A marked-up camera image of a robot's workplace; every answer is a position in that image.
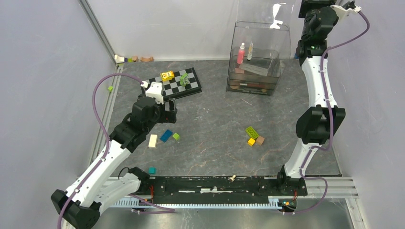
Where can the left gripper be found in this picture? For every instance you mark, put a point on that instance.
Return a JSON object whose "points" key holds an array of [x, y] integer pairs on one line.
{"points": [[167, 116]]}

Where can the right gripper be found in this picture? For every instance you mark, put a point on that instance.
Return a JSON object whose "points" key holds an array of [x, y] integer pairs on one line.
{"points": [[306, 4]]}

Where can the blue block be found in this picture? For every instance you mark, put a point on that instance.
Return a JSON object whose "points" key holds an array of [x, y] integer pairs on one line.
{"points": [[166, 135]]}

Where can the cream wooden block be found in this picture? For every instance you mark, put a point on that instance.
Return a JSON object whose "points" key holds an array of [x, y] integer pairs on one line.
{"points": [[153, 141]]}

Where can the clear acrylic makeup organizer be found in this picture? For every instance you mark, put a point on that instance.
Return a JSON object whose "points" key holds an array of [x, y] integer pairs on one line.
{"points": [[266, 24]]}

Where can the white cream tube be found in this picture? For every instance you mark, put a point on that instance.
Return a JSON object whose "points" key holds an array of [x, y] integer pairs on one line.
{"points": [[250, 51]]}

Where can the pink bottle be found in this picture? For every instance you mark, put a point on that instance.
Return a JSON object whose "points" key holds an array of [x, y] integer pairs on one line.
{"points": [[241, 53]]}

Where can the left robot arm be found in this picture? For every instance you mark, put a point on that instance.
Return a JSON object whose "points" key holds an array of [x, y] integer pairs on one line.
{"points": [[82, 203]]}

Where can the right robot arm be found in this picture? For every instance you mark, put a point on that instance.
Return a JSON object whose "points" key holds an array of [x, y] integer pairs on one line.
{"points": [[323, 116]]}

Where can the small green cube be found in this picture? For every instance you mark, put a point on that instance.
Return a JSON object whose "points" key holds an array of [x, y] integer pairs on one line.
{"points": [[176, 136]]}

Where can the black white chessboard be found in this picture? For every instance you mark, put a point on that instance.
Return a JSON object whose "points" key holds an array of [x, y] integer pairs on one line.
{"points": [[173, 87]]}

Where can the green toy block on chessboard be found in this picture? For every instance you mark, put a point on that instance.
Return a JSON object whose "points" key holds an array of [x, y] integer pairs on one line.
{"points": [[184, 79]]}

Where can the yellow toy block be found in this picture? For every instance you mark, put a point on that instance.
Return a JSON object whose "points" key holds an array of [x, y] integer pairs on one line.
{"points": [[167, 76]]}

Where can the teal cube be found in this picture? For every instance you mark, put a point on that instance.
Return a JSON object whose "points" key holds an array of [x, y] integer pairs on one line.
{"points": [[152, 170]]}

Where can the wooden blocks in corner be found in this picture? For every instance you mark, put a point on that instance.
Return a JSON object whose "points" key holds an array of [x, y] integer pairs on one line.
{"points": [[119, 59]]}

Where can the yellow cube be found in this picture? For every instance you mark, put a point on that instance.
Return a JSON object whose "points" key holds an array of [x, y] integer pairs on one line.
{"points": [[251, 142]]}

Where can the green lego brick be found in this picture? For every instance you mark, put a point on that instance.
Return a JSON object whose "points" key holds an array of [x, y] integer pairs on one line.
{"points": [[252, 132]]}

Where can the white chess pawn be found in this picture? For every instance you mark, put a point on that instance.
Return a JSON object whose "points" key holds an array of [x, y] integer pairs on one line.
{"points": [[232, 178]]}

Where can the brown wooden cube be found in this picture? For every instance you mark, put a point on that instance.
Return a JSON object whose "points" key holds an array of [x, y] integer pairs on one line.
{"points": [[259, 140]]}

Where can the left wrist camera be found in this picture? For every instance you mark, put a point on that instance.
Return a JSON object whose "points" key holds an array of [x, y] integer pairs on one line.
{"points": [[154, 90]]}

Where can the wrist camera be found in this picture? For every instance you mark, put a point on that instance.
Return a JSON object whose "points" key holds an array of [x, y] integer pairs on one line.
{"points": [[154, 90], [346, 9]]}

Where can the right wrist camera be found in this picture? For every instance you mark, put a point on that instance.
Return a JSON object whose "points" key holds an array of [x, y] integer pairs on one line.
{"points": [[346, 9]]}

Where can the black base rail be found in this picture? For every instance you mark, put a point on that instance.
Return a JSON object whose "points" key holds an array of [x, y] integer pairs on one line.
{"points": [[219, 189]]}

